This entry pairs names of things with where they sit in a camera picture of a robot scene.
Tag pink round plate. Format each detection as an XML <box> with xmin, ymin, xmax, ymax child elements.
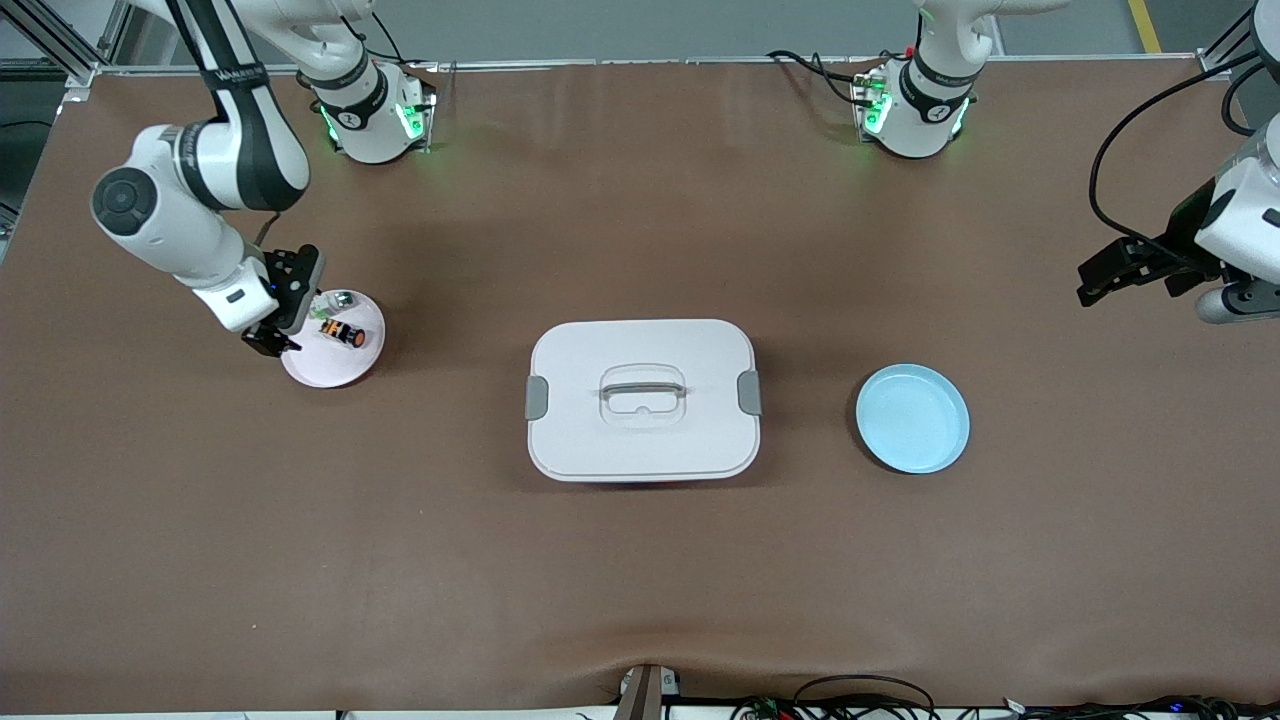
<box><xmin>279</xmin><ymin>289</ymin><xmax>387</xmax><ymax>389</ymax></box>

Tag light blue round plate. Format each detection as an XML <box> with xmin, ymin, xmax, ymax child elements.
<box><xmin>856</xmin><ymin>363</ymin><xmax>971</xmax><ymax>475</ymax></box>

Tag white lidded storage box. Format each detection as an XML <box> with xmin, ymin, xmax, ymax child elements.
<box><xmin>525</xmin><ymin>319</ymin><xmax>763</xmax><ymax>485</ymax></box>

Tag black right camera bracket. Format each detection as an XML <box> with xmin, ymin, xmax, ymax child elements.
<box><xmin>280</xmin><ymin>245</ymin><xmax>327</xmax><ymax>338</ymax></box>

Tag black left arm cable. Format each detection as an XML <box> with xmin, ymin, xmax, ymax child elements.
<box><xmin>1089</xmin><ymin>48</ymin><xmax>1266</xmax><ymax>253</ymax></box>

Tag aluminium frame post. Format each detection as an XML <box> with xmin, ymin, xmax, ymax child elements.
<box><xmin>1200</xmin><ymin>0</ymin><xmax>1280</xmax><ymax>81</ymax></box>
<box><xmin>0</xmin><ymin>0</ymin><xmax>136</xmax><ymax>86</ymax></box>

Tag black right base cables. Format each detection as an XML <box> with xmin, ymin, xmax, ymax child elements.
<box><xmin>362</xmin><ymin>8</ymin><xmax>441</xmax><ymax>71</ymax></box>

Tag black base cables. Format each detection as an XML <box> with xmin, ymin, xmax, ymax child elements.
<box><xmin>768</xmin><ymin>48</ymin><xmax>876</xmax><ymax>106</ymax></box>
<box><xmin>362</xmin><ymin>8</ymin><xmax>441</xmax><ymax>71</ymax></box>

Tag black left base cables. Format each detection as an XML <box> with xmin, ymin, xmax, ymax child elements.
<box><xmin>768</xmin><ymin>48</ymin><xmax>876</xmax><ymax>106</ymax></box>

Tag silver table edge rail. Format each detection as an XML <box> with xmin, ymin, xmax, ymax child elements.
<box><xmin>60</xmin><ymin>55</ymin><xmax>1231</xmax><ymax>77</ymax></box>

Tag grey brown stand post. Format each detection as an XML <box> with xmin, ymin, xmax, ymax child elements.
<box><xmin>613</xmin><ymin>663</ymin><xmax>683</xmax><ymax>720</ymax></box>

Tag black cable tangle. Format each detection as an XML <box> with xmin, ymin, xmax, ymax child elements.
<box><xmin>730</xmin><ymin>675</ymin><xmax>1280</xmax><ymax>720</ymax></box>

